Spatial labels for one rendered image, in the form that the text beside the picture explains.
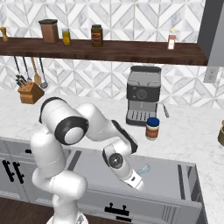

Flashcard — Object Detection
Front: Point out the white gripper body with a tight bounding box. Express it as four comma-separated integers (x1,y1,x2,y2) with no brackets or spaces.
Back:
131,176,146,193

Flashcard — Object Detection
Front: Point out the light blue peeler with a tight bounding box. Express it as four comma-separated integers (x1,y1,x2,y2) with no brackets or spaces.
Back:
136,164,152,177

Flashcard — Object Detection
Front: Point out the open grey drawer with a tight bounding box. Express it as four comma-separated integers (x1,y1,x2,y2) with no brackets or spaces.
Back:
65,147,209,224

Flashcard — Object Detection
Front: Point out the small grey drawer front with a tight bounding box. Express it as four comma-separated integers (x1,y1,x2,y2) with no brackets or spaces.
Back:
0,139,35,160

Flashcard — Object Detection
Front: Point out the brown jar with blue lid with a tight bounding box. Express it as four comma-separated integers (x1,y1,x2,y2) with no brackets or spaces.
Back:
144,116,161,142

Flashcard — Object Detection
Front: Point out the grey coffee machine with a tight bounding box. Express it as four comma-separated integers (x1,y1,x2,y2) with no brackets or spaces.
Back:
125,65,171,127

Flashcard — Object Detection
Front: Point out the olive brown pot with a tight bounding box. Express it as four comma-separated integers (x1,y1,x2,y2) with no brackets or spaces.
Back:
217,119,224,147

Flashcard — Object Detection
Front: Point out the grey cupboard door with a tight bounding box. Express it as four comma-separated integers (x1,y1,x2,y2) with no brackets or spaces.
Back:
13,158,56,206
0,157,16,200

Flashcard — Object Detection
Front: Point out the wooden knife block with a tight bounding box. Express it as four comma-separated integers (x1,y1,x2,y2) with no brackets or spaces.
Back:
16,74,46,105

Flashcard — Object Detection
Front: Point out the hanging metal ladle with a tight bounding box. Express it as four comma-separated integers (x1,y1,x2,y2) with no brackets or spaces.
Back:
38,57,49,89

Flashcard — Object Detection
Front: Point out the spice shaker with white label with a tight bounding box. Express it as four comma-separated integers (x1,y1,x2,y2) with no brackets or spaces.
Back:
167,27,178,51

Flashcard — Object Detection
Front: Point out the hanging wooden spatula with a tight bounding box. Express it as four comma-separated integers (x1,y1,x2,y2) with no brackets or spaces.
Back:
30,56,43,87

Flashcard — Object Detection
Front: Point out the dark jar with red label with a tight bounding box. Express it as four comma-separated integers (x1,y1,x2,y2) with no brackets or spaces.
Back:
90,24,104,48

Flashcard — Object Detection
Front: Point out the hanging metal fork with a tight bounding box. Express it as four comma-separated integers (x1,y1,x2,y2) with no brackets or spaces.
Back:
22,56,32,83

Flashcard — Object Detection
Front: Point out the yellow jar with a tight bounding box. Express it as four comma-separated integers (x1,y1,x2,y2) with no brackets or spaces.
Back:
61,27,73,46

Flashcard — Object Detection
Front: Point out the hanging dark metal utensil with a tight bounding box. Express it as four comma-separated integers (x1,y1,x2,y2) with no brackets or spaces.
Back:
12,56,22,77

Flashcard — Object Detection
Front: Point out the grey range hood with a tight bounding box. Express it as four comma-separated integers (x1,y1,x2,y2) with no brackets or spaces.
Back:
197,0,224,68

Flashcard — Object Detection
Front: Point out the brown canister with black lid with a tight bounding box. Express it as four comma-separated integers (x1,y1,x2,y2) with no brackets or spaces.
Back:
38,18,60,45

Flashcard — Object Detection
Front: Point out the wooden pepper grinder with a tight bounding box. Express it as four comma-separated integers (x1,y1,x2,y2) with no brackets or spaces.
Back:
0,26,10,43

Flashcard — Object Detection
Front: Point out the black cupboard door handle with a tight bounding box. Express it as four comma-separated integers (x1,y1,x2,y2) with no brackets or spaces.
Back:
2,159,16,183
12,162,25,185

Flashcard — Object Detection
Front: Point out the white wall socket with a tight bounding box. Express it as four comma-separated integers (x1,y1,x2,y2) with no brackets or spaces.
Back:
203,66,219,84

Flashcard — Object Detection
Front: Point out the dark wooden wall shelf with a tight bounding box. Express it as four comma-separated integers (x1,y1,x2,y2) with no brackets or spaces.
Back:
0,37,210,67

